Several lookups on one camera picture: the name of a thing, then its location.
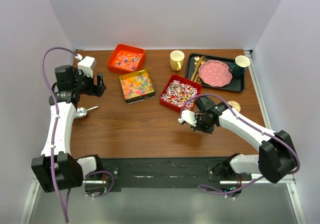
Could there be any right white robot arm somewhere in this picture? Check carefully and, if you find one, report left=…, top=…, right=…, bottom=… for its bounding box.
left=181, top=95, right=301, bottom=183

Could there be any silver metal scoop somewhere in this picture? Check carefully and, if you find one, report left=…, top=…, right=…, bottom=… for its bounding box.
left=74, top=106, right=99, bottom=119

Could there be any orange tray of candies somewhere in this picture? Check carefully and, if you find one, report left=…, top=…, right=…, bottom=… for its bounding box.
left=107, top=44, right=146, bottom=74

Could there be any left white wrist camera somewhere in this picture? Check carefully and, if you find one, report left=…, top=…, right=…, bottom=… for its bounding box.
left=75, top=54, right=97, bottom=78

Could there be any yellow mug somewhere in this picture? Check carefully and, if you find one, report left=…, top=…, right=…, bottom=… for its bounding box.
left=169, top=50, right=185, bottom=71

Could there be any aluminium frame rail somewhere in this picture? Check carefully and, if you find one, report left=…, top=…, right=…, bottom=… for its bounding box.
left=32, top=173, right=295, bottom=183

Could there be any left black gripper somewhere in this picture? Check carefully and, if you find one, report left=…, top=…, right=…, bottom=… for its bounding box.
left=72, top=68, right=106, bottom=97

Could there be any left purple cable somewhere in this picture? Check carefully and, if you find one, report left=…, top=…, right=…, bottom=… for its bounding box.
left=41, top=47, right=115, bottom=223

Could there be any gold knife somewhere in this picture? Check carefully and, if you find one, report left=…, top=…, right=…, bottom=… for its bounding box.
left=193, top=56, right=204, bottom=82

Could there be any gold fork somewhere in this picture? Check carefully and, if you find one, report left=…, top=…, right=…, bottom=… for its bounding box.
left=190, top=56, right=200, bottom=81

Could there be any red tray of lollipops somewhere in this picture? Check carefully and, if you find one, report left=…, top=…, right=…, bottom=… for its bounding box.
left=159, top=75, right=202, bottom=113

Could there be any gold jar lid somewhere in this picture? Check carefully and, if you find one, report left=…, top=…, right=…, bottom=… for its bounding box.
left=227, top=101, right=241, bottom=112

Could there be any pink dotted plate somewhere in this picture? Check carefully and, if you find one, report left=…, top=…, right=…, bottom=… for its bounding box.
left=198, top=60, right=233, bottom=87

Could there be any dark green mug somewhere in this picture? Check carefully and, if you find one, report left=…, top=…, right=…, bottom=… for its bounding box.
left=229, top=55, right=251, bottom=78

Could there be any gold tin of gummies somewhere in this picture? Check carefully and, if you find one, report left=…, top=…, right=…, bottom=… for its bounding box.
left=119, top=70, right=156, bottom=104

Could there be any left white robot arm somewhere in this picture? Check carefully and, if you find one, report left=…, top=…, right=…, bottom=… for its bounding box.
left=31, top=64, right=106, bottom=192

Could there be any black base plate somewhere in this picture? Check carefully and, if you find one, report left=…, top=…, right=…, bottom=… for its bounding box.
left=84, top=157, right=251, bottom=194

